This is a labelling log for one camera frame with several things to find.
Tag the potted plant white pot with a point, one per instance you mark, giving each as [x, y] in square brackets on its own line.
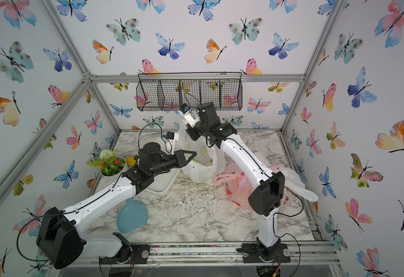
[109, 163]

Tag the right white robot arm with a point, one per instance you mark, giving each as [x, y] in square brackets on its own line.
[230, 142]

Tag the small yellow object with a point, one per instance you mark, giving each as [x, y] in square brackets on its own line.
[130, 161]

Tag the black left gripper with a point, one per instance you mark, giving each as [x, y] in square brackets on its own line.
[178, 160]

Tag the pink apple print plastic bag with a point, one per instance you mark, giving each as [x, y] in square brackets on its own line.
[238, 187]

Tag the white lemon print plastic bag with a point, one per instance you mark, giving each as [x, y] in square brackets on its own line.
[207, 164]

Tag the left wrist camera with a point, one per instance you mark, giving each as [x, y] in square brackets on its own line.
[171, 139]

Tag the black wire mesh basket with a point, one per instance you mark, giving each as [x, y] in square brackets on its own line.
[169, 91]

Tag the blue paddle shaped board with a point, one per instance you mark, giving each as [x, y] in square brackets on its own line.
[133, 215]

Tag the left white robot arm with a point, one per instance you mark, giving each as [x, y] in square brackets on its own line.
[62, 236]

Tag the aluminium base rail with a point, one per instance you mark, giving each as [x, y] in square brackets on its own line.
[222, 253]

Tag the white cartoon print plastic bag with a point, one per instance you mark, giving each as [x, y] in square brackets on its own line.
[292, 181]

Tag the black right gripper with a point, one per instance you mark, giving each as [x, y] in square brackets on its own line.
[190, 133]

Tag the white rectangular fruit tray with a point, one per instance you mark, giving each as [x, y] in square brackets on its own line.
[162, 183]

